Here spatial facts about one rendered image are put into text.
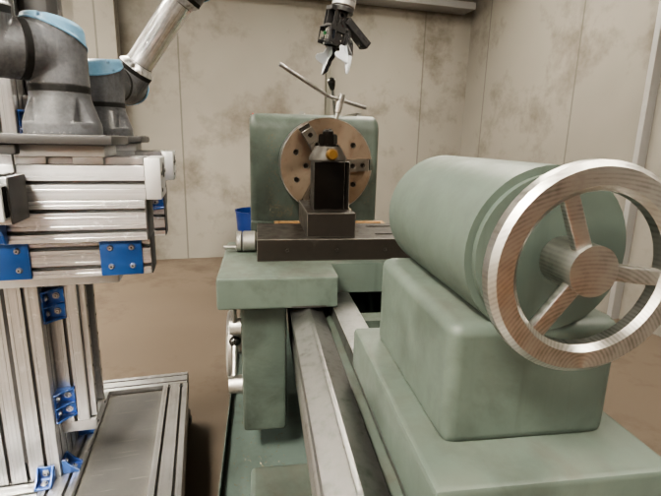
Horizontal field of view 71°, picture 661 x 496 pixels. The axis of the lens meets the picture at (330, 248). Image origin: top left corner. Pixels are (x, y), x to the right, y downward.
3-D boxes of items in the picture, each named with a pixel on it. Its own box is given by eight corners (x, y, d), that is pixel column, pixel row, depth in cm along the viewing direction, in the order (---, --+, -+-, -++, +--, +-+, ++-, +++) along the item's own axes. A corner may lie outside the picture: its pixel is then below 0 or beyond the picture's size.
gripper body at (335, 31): (316, 44, 149) (323, 5, 147) (337, 52, 154) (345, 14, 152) (329, 42, 143) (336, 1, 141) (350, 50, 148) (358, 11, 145)
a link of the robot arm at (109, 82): (75, 100, 138) (70, 52, 135) (98, 104, 151) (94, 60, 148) (114, 101, 138) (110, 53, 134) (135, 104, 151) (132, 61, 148)
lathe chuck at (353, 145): (270, 196, 164) (290, 107, 158) (353, 217, 170) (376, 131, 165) (270, 200, 156) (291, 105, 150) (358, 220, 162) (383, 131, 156)
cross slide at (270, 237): (257, 242, 109) (257, 223, 108) (432, 240, 115) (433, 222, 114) (257, 262, 91) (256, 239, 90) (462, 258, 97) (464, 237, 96)
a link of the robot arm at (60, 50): (101, 88, 98) (95, 18, 95) (30, 80, 88) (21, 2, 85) (77, 90, 105) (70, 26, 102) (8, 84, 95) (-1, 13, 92)
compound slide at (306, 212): (298, 219, 113) (298, 199, 112) (338, 219, 114) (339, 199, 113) (306, 237, 93) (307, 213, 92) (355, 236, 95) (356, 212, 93)
